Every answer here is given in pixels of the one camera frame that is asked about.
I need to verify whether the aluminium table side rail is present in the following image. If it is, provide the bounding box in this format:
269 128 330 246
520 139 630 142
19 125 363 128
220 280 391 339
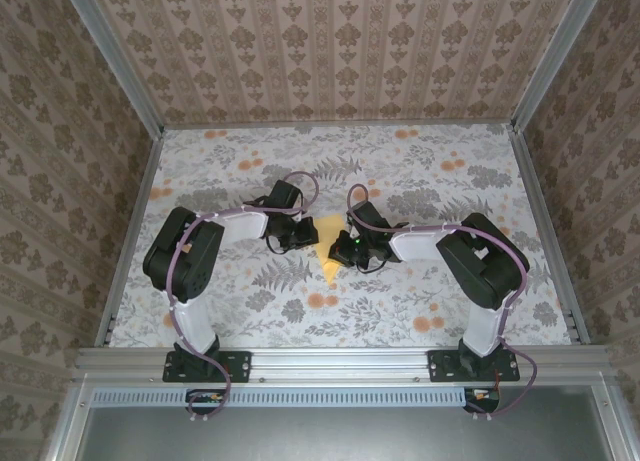
509 125 591 347
94 128 166 350

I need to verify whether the grey metal sheet panel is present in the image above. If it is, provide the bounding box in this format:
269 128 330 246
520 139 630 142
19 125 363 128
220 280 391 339
79 405 619 461

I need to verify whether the slotted grey cable duct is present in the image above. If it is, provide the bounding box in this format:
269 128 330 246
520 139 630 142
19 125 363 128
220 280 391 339
92 388 501 406

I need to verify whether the wide aluminium frame rail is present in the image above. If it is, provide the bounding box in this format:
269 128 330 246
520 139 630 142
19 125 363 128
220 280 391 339
74 345 614 382

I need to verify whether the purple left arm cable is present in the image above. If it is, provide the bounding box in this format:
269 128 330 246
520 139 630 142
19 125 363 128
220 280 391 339
166 171 322 425

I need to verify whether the aluminium corner post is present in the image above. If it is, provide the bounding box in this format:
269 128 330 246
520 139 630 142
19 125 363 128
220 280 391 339
58 0 166 135
512 0 609 132

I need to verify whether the aluminium lower frame rail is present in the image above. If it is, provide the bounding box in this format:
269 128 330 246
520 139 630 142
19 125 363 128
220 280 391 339
42 380 96 461
592 380 640 461

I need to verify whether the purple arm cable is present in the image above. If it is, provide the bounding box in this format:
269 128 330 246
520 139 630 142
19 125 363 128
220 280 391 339
166 171 322 425
346 183 540 422

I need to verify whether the small black electronics board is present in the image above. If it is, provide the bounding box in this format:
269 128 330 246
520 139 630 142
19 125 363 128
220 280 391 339
185 388 227 416
463 386 502 413

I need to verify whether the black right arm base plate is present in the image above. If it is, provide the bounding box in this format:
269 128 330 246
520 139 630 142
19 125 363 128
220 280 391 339
427 349 522 384

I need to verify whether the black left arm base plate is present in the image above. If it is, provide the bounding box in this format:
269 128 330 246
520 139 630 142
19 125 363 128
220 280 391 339
162 349 254 384

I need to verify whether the floral print tablecloth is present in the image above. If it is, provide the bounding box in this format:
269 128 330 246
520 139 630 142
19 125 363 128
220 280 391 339
107 124 575 350

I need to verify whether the thin aluminium table rail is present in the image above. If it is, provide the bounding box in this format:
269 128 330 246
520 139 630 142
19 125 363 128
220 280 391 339
162 122 516 130

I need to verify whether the yellow cloth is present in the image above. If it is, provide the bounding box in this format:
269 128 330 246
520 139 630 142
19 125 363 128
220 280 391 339
312 214 347 291

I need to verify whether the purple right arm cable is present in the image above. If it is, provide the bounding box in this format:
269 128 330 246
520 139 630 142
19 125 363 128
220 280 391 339
346 183 540 422

